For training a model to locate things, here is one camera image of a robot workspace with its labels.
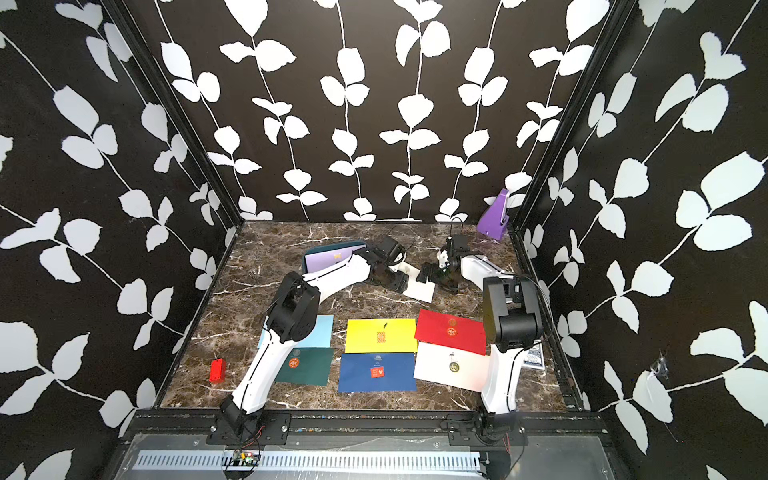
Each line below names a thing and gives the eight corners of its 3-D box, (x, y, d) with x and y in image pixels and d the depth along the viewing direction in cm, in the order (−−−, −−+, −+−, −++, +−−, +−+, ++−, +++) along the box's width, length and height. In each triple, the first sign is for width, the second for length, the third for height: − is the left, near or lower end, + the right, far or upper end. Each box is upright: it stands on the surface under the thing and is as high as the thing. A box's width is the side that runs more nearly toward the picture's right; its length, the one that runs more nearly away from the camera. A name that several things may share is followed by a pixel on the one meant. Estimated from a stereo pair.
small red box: (213, 384, 83) (208, 381, 80) (216, 363, 87) (211, 359, 84) (225, 381, 83) (220, 378, 81) (227, 360, 87) (222, 356, 85)
